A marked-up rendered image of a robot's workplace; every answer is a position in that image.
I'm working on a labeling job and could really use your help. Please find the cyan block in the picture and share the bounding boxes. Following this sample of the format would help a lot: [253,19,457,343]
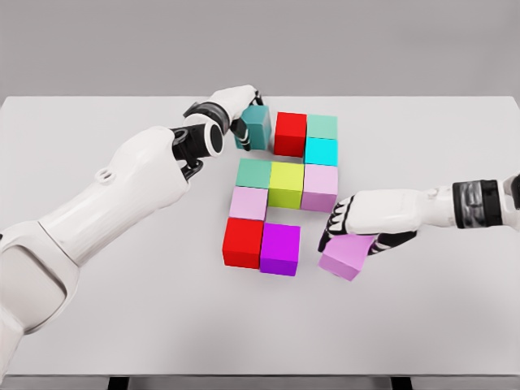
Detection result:
[303,136,340,168]

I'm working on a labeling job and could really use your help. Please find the vivid purple block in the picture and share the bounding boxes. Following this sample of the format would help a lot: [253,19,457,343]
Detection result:
[259,222,302,278]

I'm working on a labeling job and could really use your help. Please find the mint green block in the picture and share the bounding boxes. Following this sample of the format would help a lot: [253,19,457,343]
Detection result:
[305,114,340,141]
[235,158,274,190]

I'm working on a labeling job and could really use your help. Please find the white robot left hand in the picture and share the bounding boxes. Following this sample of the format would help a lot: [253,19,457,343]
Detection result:
[208,84,266,153]

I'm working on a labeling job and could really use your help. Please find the red block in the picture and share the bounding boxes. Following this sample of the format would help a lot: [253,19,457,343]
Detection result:
[273,111,309,158]
[222,216,266,270]

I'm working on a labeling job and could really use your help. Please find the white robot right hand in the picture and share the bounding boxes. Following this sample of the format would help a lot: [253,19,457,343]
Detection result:
[317,188,428,258]

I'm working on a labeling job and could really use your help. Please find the orchid pink block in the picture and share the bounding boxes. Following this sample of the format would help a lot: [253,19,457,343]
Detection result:
[317,232,377,283]

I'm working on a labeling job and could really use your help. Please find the dark teal block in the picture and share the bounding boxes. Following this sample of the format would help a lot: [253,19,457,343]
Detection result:
[234,104,273,154]

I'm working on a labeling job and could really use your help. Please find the pale lilac block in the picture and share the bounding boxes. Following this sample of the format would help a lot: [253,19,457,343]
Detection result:
[301,162,340,214]
[227,184,270,223]

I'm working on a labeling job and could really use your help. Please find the yellow-green block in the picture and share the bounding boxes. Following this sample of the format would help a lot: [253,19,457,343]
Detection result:
[266,160,306,210]

